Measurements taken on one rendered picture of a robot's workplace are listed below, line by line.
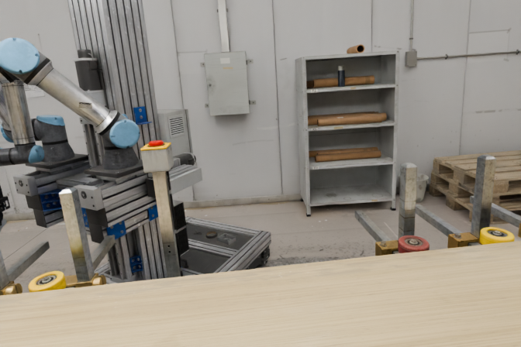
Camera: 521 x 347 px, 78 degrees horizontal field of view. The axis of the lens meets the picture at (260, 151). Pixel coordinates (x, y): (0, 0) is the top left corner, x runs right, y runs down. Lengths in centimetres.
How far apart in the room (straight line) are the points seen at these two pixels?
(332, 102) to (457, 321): 296
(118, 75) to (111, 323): 122
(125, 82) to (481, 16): 353
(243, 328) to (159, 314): 19
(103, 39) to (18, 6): 245
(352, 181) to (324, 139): 59
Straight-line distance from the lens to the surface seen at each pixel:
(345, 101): 359
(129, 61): 182
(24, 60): 134
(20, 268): 141
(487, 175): 121
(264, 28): 349
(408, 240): 105
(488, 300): 89
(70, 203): 106
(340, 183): 376
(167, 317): 80
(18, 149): 170
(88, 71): 178
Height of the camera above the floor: 139
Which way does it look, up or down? 13 degrees down
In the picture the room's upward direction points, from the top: 4 degrees counter-clockwise
